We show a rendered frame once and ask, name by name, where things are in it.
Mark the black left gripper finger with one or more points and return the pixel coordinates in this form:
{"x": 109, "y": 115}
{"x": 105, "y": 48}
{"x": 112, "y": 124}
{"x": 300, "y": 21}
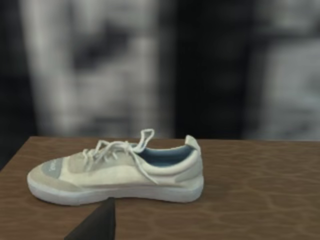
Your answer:
{"x": 100, "y": 222}

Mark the white lace-up sneaker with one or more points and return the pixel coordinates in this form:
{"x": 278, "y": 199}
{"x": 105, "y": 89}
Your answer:
{"x": 115, "y": 178}

